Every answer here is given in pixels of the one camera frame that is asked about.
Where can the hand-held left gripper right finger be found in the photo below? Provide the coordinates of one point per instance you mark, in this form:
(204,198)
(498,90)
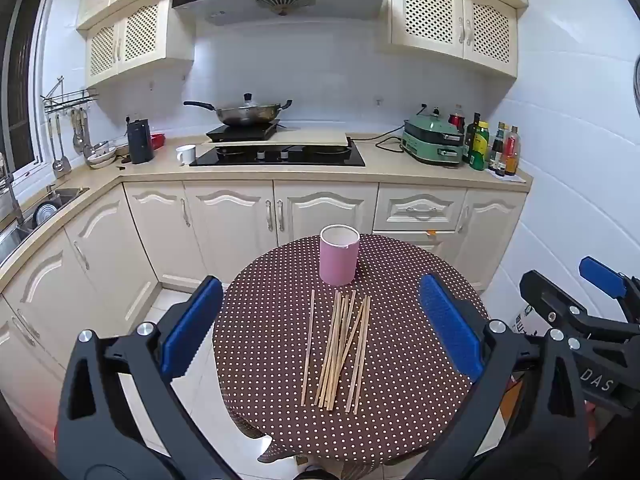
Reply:
(450,330)

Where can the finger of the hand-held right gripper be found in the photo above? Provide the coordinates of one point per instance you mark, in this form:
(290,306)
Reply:
(560,305)
(605,277)

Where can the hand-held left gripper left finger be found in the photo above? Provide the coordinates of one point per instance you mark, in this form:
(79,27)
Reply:
(192,325)

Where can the single wooden chopstick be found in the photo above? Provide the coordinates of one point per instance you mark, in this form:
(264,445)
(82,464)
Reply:
(307,345)

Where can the bunch of wooden chopsticks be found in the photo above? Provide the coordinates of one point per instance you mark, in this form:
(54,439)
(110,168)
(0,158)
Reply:
(334,350)

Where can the pink paper cup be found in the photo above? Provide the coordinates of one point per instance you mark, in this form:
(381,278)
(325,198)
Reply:
(339,260)

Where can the white rice bag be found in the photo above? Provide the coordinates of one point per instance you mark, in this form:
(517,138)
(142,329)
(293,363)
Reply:
(525,322)

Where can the brown polka dot tablecloth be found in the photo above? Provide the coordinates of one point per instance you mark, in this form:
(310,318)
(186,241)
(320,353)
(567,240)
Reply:
(280,310)

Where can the cream cabinet drawer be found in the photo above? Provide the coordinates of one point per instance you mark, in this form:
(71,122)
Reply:
(420,207)

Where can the orange sauce bottle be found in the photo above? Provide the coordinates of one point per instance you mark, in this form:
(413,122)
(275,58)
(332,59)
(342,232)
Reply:
(511,152)

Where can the dark soy sauce bottle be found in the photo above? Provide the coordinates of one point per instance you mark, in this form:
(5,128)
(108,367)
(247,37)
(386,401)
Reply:
(496,147)

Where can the white mug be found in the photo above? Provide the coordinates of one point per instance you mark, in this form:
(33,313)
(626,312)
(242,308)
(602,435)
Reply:
(187,155)

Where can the green bottle yellow cap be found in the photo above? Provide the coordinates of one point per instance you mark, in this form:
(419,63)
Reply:
(479,150)

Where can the steel kitchen sink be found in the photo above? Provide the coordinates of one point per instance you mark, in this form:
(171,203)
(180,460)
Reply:
(60,197)

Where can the red container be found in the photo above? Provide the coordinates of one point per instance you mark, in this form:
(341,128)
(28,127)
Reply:
(158,141)

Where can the black electric kettle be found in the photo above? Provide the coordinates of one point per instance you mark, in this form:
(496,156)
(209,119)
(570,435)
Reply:
(140,142)

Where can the stack of bowls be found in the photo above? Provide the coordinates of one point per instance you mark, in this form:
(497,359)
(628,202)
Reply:
(101,157)

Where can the green electric cooker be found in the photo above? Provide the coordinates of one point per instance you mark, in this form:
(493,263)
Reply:
(430,140)

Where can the dark oil bottle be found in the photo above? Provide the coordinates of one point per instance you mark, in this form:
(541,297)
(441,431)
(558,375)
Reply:
(471,135)

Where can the dark round object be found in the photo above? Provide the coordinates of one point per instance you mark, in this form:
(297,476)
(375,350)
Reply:
(637,85)

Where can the black induction cooker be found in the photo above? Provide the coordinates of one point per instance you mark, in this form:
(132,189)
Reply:
(240,132)

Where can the black gas hob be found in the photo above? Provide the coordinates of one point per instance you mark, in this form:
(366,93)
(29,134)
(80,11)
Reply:
(300,157)

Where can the metal spoon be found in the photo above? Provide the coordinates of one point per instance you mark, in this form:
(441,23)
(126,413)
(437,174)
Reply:
(87,149)

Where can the metal slotted spatula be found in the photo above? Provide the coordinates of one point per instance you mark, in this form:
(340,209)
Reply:
(61,165)

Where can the red tin can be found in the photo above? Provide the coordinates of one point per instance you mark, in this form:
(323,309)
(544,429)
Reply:
(456,121)

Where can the metal ladle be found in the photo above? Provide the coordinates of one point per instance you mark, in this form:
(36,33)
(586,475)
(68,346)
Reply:
(76,142)

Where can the steel wok with lid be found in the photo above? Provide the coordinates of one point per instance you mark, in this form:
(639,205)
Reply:
(247,112)

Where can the beige cover board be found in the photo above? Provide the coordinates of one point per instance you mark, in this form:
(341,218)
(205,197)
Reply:
(315,137)

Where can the metal utensil rack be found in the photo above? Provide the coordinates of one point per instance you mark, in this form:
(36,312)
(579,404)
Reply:
(70,97)

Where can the cream lattice upper cabinet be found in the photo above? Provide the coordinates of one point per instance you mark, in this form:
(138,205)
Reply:
(435,15)
(140,35)

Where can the kitchen window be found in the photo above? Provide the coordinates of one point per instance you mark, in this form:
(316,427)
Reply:
(25,60)

